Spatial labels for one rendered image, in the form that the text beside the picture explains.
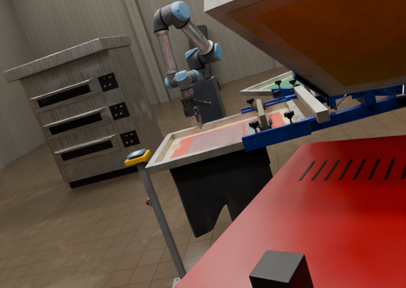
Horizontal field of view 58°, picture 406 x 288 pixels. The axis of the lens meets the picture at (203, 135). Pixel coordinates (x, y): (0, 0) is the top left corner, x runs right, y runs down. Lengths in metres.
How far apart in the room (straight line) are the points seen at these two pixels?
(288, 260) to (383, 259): 0.19
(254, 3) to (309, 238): 0.50
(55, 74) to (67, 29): 7.68
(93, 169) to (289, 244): 5.03
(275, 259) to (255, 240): 0.24
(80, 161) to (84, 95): 1.00
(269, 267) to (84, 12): 12.46
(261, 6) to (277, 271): 0.60
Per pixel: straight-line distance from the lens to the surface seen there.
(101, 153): 5.40
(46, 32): 13.41
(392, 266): 0.59
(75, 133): 5.50
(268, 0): 0.85
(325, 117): 1.62
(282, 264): 0.45
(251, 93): 2.87
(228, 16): 0.90
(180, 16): 2.25
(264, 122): 1.73
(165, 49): 2.33
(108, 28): 12.46
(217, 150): 1.68
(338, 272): 0.58
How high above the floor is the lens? 1.47
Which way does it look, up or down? 14 degrees down
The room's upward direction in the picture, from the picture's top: 18 degrees counter-clockwise
